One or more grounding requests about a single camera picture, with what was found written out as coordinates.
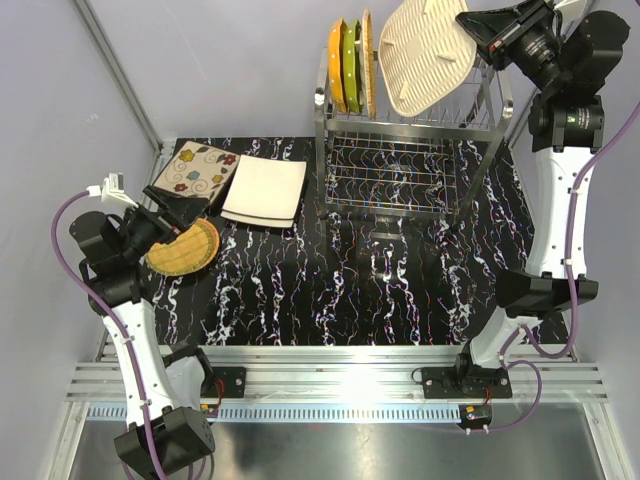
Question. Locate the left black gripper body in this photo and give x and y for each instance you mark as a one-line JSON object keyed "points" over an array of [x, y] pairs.
{"points": [[144, 229]]}

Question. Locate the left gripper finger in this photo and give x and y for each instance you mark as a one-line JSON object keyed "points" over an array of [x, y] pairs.
{"points": [[161, 199], [186, 210]]}

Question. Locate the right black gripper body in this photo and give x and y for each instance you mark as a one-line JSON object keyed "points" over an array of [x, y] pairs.
{"points": [[533, 48]]}

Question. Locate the orange wicker plate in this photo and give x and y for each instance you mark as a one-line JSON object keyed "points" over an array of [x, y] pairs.
{"points": [[212, 245]]}

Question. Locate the floral square ceramic plate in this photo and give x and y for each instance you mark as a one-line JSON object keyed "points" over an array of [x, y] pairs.
{"points": [[198, 170]]}

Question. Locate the green wicker plate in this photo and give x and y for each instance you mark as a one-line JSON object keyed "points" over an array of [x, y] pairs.
{"points": [[185, 250]]}

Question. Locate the large woven wicker plate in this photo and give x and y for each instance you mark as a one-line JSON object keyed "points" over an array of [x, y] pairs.
{"points": [[424, 54]]}

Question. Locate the white black-rimmed square plate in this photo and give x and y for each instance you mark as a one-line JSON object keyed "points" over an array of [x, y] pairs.
{"points": [[266, 187]]}

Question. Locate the green dotted plate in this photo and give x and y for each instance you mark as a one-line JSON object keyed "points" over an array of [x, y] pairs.
{"points": [[351, 68]]}

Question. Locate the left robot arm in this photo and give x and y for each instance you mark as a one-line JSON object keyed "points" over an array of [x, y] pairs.
{"points": [[166, 430]]}

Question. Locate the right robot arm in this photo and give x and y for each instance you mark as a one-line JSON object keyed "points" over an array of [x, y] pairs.
{"points": [[566, 123]]}

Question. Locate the steel two-tier dish rack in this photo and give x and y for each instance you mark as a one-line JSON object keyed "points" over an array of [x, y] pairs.
{"points": [[430, 166]]}

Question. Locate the orange octagonal plate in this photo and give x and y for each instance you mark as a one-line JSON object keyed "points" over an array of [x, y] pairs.
{"points": [[335, 38]]}

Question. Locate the black marble pattern mat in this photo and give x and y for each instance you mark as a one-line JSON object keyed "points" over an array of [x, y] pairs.
{"points": [[348, 280]]}

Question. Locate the right aluminium frame post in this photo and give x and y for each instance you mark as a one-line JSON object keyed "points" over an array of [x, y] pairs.
{"points": [[519, 123]]}

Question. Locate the aluminium frame post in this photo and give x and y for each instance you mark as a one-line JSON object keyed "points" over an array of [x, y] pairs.
{"points": [[519, 123], [107, 53]]}

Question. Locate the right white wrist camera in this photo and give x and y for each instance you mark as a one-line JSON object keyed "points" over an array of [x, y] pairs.
{"points": [[569, 8]]}

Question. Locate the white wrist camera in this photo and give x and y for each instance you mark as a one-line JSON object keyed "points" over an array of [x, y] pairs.
{"points": [[569, 8], [111, 191]]}

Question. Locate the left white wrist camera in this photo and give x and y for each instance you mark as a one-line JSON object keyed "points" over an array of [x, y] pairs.
{"points": [[111, 191]]}

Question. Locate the left aluminium frame post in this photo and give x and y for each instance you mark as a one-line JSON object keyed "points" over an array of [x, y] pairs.
{"points": [[107, 53]]}

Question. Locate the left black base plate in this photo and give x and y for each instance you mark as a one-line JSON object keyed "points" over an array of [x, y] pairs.
{"points": [[230, 381]]}

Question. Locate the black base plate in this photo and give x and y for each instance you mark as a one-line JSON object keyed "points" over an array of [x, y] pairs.
{"points": [[230, 381], [477, 383]]}

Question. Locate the aluminium mounting rail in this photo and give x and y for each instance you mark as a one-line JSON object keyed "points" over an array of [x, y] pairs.
{"points": [[364, 379]]}

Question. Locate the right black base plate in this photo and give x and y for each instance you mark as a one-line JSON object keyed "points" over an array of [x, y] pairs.
{"points": [[477, 383]]}

